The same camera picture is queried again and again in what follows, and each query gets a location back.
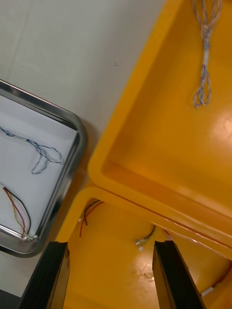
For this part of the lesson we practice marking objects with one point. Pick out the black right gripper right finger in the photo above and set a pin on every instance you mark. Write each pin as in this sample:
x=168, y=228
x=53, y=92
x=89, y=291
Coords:
x=174, y=277

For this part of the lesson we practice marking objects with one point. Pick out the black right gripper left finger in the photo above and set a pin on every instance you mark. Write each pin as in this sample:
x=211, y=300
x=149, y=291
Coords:
x=48, y=277

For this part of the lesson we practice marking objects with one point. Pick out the yellow-orange plastic bin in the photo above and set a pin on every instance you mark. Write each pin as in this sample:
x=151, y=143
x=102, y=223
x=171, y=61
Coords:
x=108, y=265
x=157, y=144

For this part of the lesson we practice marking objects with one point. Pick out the white sheet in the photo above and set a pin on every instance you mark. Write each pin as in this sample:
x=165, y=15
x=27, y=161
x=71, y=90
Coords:
x=14, y=164

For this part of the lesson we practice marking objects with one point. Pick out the steel tray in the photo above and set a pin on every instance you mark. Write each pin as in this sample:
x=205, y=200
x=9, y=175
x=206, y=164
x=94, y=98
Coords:
x=60, y=193

